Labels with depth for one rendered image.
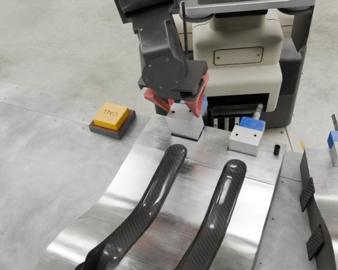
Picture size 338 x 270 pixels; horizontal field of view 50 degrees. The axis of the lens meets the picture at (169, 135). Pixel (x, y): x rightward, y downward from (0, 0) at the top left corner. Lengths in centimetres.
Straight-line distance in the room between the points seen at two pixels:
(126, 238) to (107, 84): 183
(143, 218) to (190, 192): 9
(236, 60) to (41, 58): 196
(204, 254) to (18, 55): 247
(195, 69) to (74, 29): 243
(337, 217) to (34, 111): 71
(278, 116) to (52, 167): 94
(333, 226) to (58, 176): 52
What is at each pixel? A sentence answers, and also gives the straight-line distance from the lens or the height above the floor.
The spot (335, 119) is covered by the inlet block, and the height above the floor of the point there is 86.
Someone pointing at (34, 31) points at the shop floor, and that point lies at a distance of 309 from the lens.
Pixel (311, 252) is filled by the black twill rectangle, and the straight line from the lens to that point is 65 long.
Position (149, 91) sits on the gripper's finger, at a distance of 62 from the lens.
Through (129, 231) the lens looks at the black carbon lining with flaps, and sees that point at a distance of 56.
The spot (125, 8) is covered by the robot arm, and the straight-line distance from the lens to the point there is 50.
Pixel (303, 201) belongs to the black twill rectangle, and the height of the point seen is 82.
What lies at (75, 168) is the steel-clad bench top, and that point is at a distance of 79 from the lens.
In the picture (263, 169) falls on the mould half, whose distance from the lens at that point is 63.
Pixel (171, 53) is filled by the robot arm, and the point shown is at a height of 113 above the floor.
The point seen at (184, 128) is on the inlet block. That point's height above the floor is 92.
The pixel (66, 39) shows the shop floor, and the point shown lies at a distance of 287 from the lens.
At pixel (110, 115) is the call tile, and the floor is 84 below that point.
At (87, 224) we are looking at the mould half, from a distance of 56.
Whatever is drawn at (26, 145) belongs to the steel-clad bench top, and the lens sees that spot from 88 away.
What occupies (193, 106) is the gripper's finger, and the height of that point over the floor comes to 99.
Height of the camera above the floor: 138
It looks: 46 degrees down
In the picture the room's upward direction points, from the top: 8 degrees counter-clockwise
